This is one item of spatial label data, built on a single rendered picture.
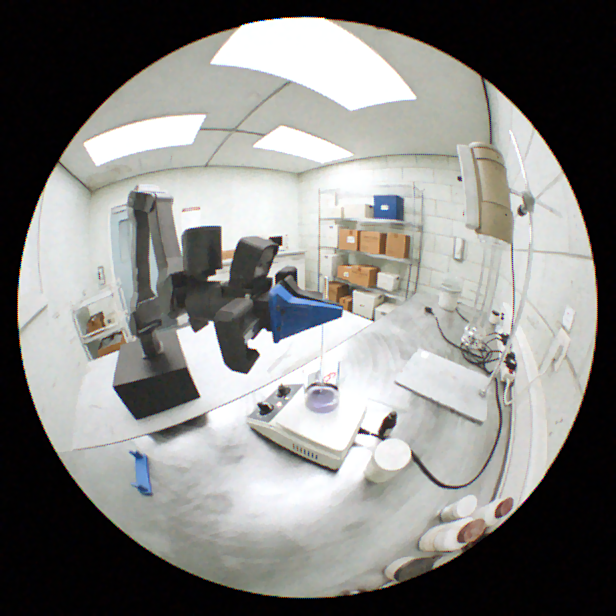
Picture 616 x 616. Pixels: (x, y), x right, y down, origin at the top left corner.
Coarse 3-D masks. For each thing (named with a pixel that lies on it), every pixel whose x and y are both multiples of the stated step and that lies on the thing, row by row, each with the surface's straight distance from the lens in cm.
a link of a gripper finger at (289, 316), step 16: (272, 304) 19; (288, 304) 20; (304, 304) 20; (320, 304) 21; (272, 320) 19; (288, 320) 21; (304, 320) 21; (320, 320) 21; (272, 336) 20; (288, 336) 21
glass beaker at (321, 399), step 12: (312, 360) 30; (336, 360) 30; (312, 372) 31; (324, 372) 32; (336, 372) 31; (348, 372) 27; (312, 384) 26; (324, 384) 26; (336, 384) 27; (312, 396) 28; (324, 396) 28; (336, 396) 29; (312, 408) 31; (324, 408) 30; (336, 408) 32
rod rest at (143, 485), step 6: (138, 456) 47; (144, 456) 47; (138, 462) 48; (144, 462) 46; (138, 468) 47; (144, 468) 46; (138, 474) 47; (144, 474) 46; (138, 480) 46; (144, 480) 45; (138, 486) 43; (144, 486) 44; (150, 486) 45; (144, 492) 45; (150, 492) 44
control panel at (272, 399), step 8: (288, 384) 43; (296, 384) 41; (296, 392) 38; (264, 400) 42; (272, 400) 40; (280, 400) 38; (288, 400) 37; (256, 408) 41; (280, 408) 36; (248, 416) 40; (256, 416) 38; (264, 416) 36; (272, 416) 35
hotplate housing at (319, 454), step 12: (252, 420) 38; (360, 420) 35; (264, 432) 37; (276, 432) 33; (288, 432) 32; (360, 432) 37; (288, 444) 35; (300, 444) 32; (312, 444) 31; (348, 444) 32; (312, 456) 34; (324, 456) 32; (336, 456) 31; (336, 468) 36
